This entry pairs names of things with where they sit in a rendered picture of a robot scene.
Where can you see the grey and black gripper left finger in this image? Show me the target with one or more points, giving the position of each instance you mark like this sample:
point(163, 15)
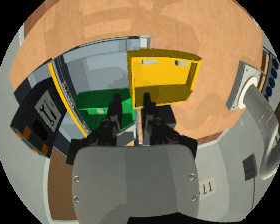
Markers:
point(106, 132)

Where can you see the yellow bin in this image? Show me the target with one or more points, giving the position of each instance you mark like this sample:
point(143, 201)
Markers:
point(166, 82)

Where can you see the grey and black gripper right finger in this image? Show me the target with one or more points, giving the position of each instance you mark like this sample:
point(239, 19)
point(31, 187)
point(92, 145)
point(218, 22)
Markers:
point(160, 133)

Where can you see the yellow flat bar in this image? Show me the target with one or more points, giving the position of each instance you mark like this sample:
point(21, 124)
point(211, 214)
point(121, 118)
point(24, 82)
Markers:
point(52, 71)

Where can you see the grey metal shelf rack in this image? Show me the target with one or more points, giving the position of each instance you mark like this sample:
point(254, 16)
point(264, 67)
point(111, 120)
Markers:
point(96, 65)

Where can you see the olive green case with orange latches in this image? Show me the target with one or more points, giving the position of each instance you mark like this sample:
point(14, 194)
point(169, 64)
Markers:
point(69, 160)

